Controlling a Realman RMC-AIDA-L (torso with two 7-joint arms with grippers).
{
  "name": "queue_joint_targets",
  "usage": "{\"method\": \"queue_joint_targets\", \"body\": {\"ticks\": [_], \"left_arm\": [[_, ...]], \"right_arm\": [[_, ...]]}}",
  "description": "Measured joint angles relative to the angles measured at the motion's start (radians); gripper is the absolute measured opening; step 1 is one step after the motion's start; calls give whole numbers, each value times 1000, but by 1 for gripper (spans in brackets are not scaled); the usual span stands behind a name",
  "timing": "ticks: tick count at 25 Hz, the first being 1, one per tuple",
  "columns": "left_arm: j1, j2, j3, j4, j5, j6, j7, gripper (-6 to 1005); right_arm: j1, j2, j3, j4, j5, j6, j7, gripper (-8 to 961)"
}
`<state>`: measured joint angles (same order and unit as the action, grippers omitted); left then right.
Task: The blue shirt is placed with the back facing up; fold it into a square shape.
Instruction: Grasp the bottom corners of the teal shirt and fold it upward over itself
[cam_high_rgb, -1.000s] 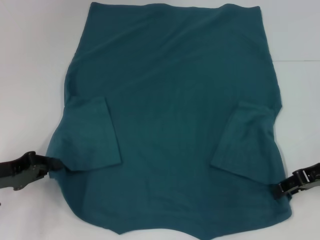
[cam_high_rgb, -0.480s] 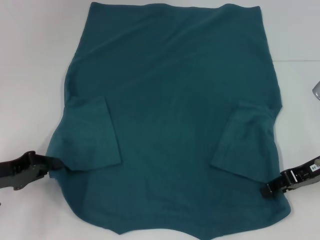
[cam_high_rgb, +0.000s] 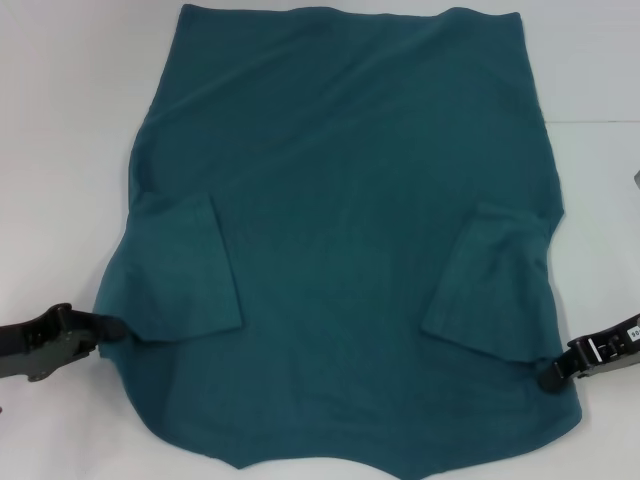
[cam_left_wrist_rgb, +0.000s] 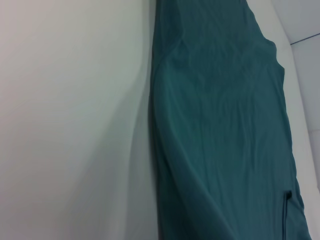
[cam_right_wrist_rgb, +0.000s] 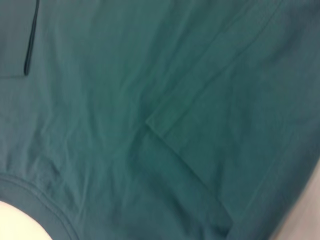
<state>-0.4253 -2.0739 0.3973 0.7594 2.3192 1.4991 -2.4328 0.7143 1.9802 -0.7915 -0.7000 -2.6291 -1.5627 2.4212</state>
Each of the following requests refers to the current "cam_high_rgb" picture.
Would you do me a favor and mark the teal blue t-shirt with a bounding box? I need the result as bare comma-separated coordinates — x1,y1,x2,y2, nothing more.
93,2,587,480

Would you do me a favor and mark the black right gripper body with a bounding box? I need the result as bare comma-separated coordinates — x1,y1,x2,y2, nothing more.
597,312,640,374

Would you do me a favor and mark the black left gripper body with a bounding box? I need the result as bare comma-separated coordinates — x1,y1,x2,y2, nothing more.
0,301,97,385

